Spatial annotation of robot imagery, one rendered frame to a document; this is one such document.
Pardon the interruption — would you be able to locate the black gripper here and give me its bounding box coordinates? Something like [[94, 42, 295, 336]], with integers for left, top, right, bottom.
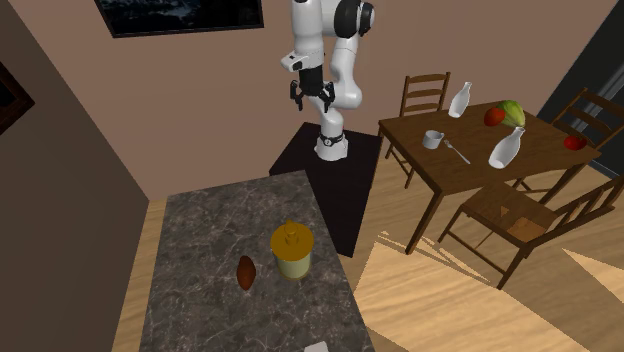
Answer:
[[289, 64, 337, 114]]

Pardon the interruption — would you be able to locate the dark robot stand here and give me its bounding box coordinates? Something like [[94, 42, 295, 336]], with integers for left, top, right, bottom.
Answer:
[[268, 121, 384, 259]]

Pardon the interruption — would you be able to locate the wooden ladder-back chair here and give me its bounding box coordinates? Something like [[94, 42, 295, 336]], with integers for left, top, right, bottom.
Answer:
[[511, 87, 624, 206], [384, 71, 453, 190], [437, 174, 624, 291]]

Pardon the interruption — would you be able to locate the white cup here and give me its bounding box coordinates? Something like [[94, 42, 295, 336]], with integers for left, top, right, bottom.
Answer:
[[421, 129, 445, 150]]

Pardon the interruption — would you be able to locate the small white vase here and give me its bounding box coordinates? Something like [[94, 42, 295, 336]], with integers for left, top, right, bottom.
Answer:
[[447, 81, 474, 120]]

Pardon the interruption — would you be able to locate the silver fork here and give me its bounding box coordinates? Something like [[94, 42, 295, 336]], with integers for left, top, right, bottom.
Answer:
[[441, 139, 472, 166]]

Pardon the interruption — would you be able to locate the yellow lidded jar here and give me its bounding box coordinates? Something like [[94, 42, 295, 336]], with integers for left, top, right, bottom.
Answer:
[[270, 219, 315, 283]]

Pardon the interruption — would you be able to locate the brown wooden dining table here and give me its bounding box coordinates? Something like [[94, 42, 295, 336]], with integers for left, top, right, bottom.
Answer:
[[378, 99, 603, 256]]

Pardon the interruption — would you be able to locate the red tomato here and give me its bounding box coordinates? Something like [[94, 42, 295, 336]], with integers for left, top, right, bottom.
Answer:
[[482, 107, 507, 128]]

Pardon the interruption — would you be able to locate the brown sweet potato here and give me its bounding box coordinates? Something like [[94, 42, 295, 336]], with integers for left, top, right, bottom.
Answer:
[[236, 255, 258, 292]]

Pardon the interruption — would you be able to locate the large white vase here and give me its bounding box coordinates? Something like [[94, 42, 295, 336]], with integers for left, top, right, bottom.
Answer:
[[487, 126, 527, 170]]

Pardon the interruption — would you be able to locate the green lettuce head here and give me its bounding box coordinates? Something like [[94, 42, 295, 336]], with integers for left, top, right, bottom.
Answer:
[[496, 99, 527, 129]]

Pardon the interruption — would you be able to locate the dark door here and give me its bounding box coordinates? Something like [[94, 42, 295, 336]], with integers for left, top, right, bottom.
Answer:
[[536, 0, 624, 180]]

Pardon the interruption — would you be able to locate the large dark wall picture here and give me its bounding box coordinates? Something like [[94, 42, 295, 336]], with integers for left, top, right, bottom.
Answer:
[[94, 0, 265, 39]]

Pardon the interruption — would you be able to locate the dark wood-framed wall picture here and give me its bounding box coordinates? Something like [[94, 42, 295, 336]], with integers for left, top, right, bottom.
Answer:
[[0, 60, 37, 137]]

